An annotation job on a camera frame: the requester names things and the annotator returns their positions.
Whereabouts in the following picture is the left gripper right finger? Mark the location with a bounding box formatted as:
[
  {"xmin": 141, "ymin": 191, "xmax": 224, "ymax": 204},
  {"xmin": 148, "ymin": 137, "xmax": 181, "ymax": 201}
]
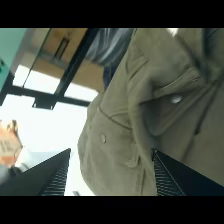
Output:
[{"xmin": 151, "ymin": 148, "xmax": 224, "ymax": 197}]

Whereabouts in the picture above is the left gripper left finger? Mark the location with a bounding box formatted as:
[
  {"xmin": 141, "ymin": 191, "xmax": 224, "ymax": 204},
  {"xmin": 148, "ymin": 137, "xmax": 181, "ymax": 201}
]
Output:
[{"xmin": 0, "ymin": 148, "xmax": 72, "ymax": 197}]

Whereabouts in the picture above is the olive green shirt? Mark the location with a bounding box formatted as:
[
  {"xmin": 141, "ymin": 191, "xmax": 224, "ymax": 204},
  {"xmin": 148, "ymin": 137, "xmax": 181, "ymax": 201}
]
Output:
[{"xmin": 77, "ymin": 27, "xmax": 224, "ymax": 197}]

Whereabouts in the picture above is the dark blue garment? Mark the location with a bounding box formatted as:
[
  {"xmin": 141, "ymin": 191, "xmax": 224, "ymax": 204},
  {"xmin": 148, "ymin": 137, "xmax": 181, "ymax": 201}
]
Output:
[{"xmin": 102, "ymin": 62, "xmax": 118, "ymax": 91}]

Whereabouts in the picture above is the grey garment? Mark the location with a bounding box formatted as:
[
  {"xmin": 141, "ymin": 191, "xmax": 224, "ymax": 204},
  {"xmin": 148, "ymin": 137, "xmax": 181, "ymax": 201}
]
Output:
[{"xmin": 84, "ymin": 27, "xmax": 135, "ymax": 68}]

